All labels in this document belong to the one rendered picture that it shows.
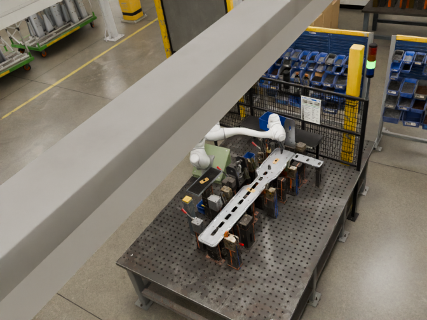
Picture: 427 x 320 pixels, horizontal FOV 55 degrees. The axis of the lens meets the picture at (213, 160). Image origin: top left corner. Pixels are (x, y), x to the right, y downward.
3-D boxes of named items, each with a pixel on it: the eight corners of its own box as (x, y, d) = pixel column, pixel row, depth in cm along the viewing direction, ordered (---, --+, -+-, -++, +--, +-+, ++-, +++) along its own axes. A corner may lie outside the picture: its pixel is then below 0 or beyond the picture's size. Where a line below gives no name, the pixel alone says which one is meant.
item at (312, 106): (320, 125, 419) (321, 99, 399) (300, 120, 431) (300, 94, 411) (321, 124, 420) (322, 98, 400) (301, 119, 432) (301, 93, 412)
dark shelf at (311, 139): (314, 150, 413) (314, 147, 411) (239, 127, 460) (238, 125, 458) (323, 138, 426) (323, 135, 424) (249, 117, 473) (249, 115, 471)
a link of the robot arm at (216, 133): (225, 136, 368) (222, 122, 372) (204, 140, 367) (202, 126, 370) (224, 141, 381) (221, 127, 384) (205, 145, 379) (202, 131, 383)
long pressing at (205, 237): (216, 249, 335) (216, 248, 334) (195, 239, 346) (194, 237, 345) (297, 153, 414) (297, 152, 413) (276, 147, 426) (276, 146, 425)
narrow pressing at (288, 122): (295, 148, 419) (294, 120, 398) (284, 145, 425) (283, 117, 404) (295, 148, 419) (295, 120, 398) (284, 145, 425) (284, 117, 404)
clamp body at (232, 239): (239, 272, 350) (235, 245, 327) (225, 265, 357) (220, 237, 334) (246, 263, 356) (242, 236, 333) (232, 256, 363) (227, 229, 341)
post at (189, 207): (196, 237, 385) (187, 204, 357) (189, 234, 389) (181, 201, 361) (201, 232, 389) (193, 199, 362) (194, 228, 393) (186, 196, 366)
